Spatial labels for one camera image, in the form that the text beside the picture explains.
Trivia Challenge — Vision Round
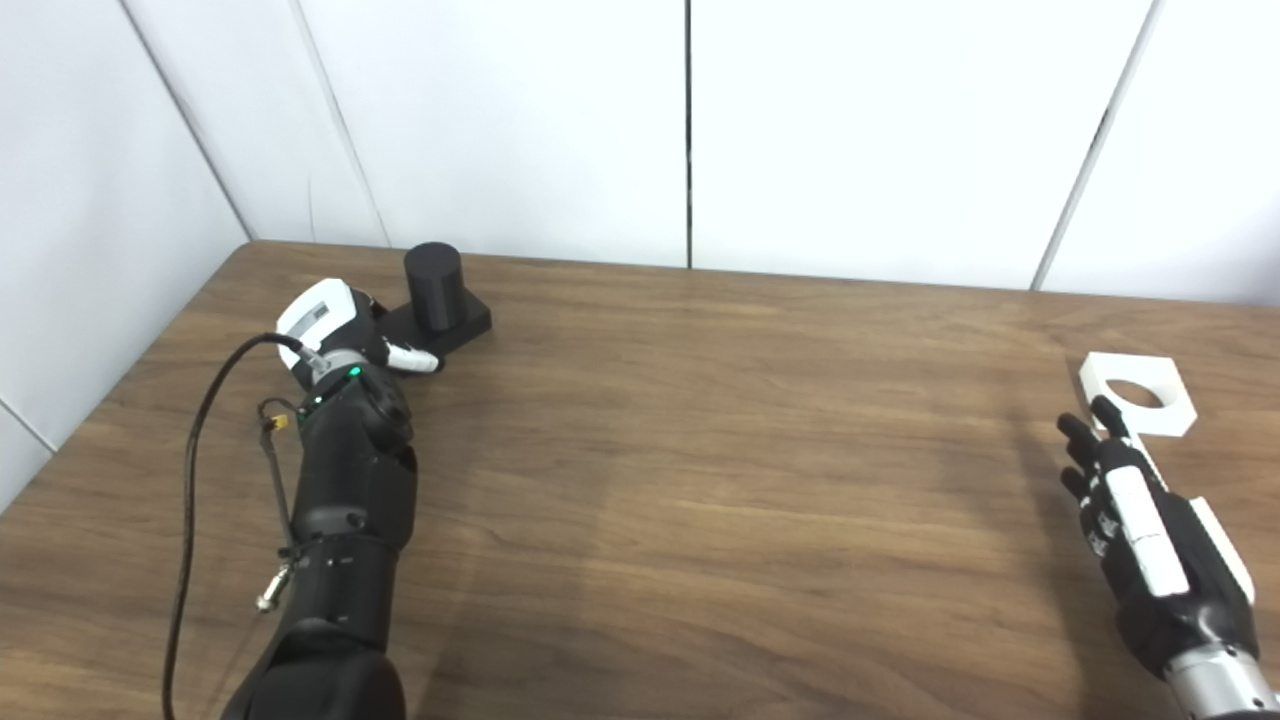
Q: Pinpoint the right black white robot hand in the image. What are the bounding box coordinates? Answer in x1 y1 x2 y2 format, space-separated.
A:
1057 396 1280 716

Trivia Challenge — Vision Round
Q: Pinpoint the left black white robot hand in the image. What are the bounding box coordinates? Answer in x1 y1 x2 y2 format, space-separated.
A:
275 279 443 391

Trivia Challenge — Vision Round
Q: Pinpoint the black peg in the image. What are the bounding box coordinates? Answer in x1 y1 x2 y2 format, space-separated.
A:
378 243 493 351

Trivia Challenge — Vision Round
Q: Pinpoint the white square piece with hole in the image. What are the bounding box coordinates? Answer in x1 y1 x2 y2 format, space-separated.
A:
1079 352 1198 439

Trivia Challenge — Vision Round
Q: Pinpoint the thin cable with yellow connector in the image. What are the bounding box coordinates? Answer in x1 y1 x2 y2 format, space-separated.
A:
257 397 303 561

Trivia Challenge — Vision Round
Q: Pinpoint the silver cable connector plug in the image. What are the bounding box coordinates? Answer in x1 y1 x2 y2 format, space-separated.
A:
256 563 293 614

